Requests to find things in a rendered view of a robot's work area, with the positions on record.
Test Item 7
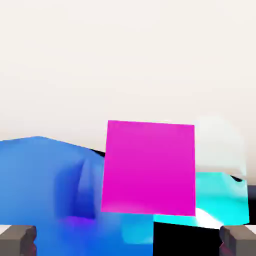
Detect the small magenta cube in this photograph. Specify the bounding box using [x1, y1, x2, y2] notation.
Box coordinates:
[100, 119, 196, 217]

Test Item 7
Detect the small cyan cube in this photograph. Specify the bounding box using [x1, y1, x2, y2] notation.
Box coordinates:
[153, 171, 250, 229]

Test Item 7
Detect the large blue box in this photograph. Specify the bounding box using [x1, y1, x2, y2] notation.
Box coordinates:
[0, 135, 154, 256]

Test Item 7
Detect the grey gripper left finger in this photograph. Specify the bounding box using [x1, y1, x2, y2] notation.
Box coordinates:
[0, 224, 38, 256]

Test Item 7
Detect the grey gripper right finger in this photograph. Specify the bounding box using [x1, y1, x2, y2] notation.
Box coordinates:
[218, 224, 256, 256]

